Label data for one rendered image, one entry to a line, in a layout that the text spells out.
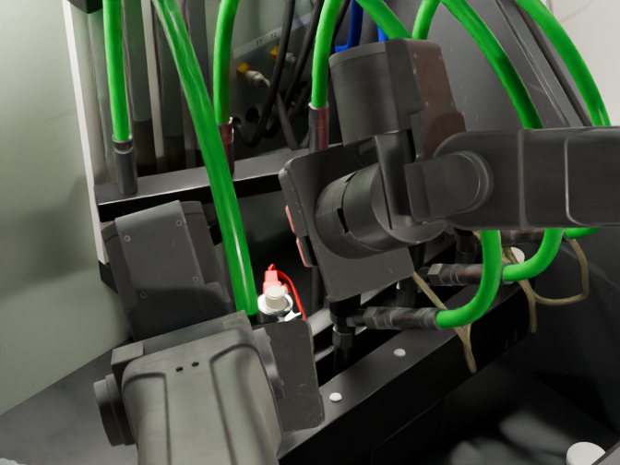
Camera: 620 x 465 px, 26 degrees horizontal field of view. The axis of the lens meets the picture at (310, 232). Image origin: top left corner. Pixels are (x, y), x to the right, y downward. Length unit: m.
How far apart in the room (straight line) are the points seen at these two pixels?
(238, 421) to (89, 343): 0.97
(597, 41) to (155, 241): 0.70
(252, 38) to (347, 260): 0.48
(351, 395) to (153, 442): 0.73
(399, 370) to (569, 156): 0.50
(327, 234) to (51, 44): 0.40
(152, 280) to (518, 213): 0.21
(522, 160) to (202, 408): 0.33
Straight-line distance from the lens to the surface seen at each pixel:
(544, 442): 1.37
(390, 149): 0.82
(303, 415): 0.80
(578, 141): 0.75
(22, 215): 1.28
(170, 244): 0.69
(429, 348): 1.23
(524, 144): 0.76
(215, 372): 0.55
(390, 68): 0.83
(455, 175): 0.77
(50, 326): 1.38
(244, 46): 1.35
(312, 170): 0.92
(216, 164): 0.82
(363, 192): 0.83
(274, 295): 1.09
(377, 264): 0.93
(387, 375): 1.21
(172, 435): 0.46
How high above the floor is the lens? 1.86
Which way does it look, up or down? 41 degrees down
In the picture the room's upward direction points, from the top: straight up
